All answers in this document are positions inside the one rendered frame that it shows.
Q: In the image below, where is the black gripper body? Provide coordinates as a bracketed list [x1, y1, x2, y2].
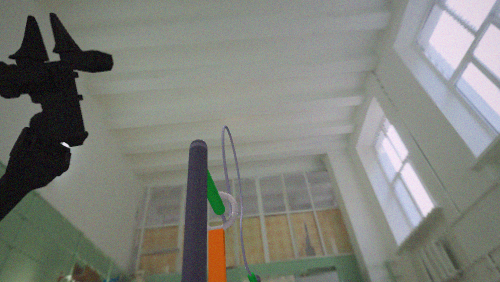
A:
[15, 51, 114, 110]

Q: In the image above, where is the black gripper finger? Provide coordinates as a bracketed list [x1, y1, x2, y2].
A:
[49, 13, 83, 53]
[9, 15, 50, 61]

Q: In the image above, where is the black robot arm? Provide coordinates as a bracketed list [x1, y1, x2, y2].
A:
[0, 62, 88, 222]

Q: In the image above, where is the orange handle with grey loop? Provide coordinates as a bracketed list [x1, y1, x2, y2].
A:
[207, 192, 238, 282]

